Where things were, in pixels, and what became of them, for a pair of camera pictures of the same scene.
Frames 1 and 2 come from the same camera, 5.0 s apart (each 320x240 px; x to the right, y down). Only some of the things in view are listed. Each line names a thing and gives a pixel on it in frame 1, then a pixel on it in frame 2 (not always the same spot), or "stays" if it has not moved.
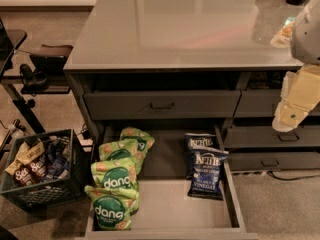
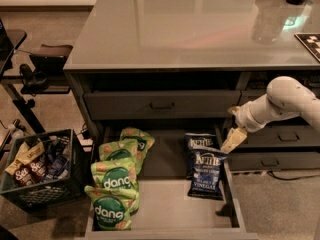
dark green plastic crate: (46, 170) stays
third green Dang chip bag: (118, 151) stays
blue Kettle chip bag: (206, 177) stays
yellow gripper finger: (287, 118) to (235, 138)
